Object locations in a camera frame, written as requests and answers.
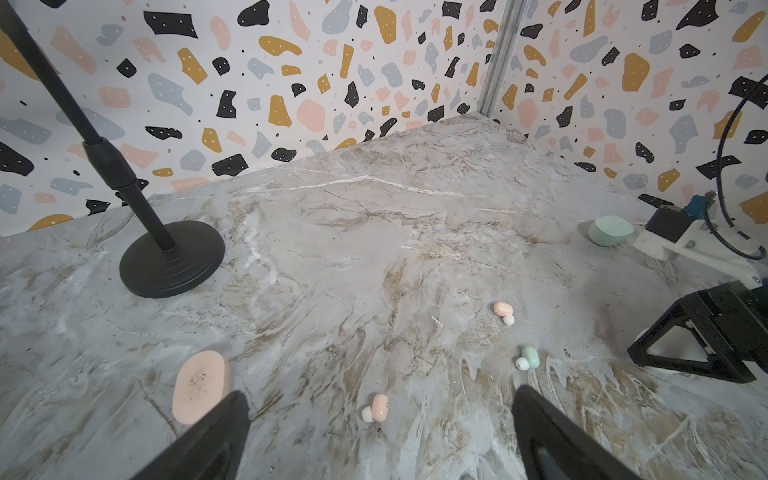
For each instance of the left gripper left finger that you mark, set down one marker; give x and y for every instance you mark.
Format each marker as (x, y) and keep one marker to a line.
(211, 449)

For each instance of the pink earbud charging case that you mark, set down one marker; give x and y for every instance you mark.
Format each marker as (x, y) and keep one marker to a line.
(203, 381)

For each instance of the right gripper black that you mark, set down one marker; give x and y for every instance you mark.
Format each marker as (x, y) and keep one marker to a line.
(714, 334)

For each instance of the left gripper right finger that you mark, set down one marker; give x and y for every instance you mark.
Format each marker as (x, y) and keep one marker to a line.
(554, 447)

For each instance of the mint green earbud charging case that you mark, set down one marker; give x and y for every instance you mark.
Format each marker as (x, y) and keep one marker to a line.
(608, 231)

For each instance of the pink earbud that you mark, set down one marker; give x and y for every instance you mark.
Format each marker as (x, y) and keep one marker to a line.
(505, 312)
(378, 409)

